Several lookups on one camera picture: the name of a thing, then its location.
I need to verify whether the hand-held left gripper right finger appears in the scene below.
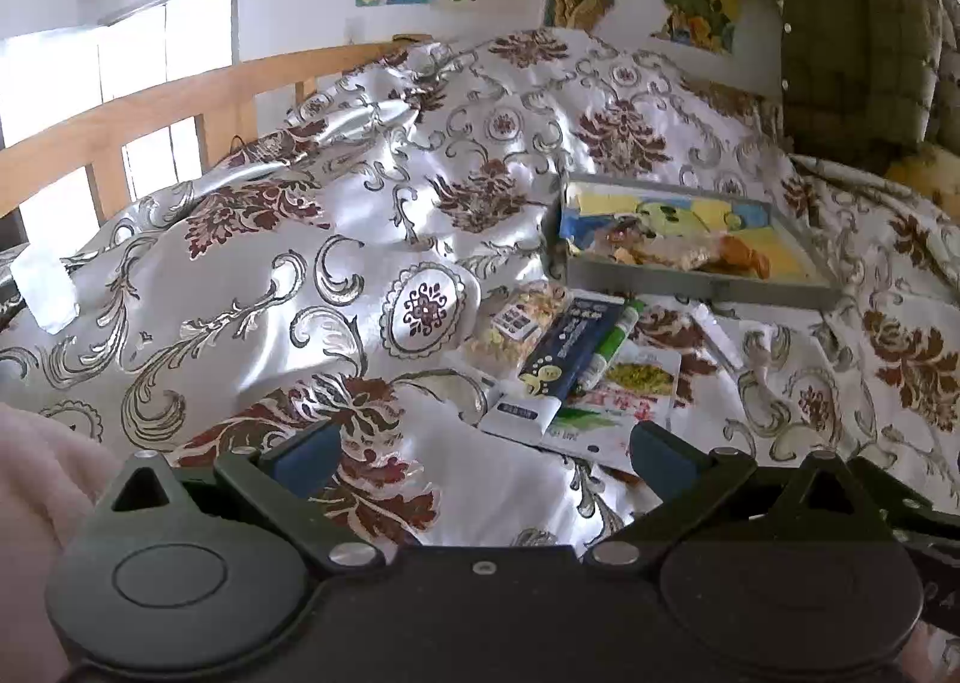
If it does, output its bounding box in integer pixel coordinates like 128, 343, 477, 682
585, 420, 890, 569

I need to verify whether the floral satin blanket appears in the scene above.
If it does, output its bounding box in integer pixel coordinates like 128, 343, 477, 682
0, 26, 960, 556

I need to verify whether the clear rice cracker packet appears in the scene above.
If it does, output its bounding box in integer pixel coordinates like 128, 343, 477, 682
645, 231, 722, 271

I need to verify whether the window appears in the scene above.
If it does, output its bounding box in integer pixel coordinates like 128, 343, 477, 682
0, 0, 241, 243

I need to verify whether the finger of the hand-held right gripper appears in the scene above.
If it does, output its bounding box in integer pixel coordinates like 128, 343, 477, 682
850, 458, 960, 543

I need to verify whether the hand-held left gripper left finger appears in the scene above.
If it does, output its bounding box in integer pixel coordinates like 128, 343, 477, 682
96, 420, 385, 574

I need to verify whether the clear popcorn snack packet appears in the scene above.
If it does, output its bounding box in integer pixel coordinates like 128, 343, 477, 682
457, 281, 572, 374

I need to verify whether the grey tray with cartoon picture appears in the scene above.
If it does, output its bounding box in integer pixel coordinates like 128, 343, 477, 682
559, 175, 841, 311

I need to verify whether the green stick snack packet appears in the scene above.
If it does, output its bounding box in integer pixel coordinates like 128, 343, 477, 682
581, 299, 647, 388

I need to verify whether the dark blue snack packet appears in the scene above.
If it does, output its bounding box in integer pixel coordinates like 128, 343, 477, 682
480, 293, 628, 438

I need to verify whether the wooden bed side rail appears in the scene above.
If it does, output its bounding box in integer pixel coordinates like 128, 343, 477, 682
0, 36, 434, 247

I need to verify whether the white plastic piece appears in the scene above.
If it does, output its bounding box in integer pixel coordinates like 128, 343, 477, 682
11, 248, 80, 336

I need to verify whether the pink fleece clothing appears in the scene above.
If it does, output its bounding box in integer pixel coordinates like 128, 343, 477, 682
0, 402, 122, 683

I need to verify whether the yellow cloth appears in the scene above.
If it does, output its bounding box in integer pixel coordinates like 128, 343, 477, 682
885, 146, 960, 220

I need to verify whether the orange snack packet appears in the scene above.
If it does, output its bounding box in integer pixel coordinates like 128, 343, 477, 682
712, 233, 773, 280

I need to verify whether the silver foil wrapper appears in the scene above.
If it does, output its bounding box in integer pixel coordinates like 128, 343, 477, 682
688, 302, 746, 371

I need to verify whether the white pouch with green print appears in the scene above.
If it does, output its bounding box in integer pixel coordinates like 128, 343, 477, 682
540, 345, 683, 472

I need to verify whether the olive quilted jacket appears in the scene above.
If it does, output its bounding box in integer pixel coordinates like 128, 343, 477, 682
778, 0, 960, 175

